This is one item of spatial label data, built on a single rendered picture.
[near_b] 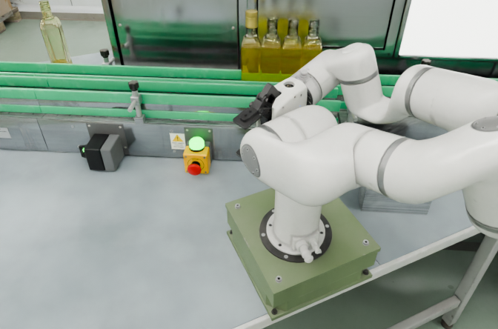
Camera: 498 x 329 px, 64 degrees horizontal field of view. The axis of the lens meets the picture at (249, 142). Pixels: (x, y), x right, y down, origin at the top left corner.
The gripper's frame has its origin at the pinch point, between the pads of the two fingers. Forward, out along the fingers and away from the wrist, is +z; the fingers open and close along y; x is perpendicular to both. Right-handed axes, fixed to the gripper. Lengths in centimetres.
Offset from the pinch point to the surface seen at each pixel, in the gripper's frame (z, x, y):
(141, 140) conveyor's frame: 0, 44, 36
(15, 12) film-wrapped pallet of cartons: -65, 418, 179
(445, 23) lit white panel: -83, -3, 16
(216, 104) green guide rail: -17.9, 29.6, 24.6
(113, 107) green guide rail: 2, 53, 27
